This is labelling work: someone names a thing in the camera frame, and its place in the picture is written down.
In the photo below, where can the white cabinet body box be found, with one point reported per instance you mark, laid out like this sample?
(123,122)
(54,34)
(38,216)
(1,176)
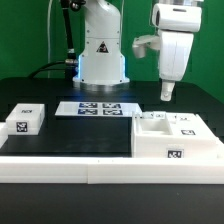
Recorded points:
(150,138)

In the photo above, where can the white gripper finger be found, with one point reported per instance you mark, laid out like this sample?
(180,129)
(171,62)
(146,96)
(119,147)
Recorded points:
(166,90)

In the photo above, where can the white cabinet top block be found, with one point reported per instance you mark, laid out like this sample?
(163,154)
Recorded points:
(25,119)

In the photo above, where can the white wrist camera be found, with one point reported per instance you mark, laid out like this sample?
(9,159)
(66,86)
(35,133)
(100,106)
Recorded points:
(143,43)

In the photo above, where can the white marker base plate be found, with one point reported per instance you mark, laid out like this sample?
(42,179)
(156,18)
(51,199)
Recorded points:
(97,109)

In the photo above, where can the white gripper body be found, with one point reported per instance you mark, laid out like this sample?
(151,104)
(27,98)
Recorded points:
(176,26)

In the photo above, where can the white cabinet door panel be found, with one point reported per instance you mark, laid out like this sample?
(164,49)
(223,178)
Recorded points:
(188,125)
(154,115)

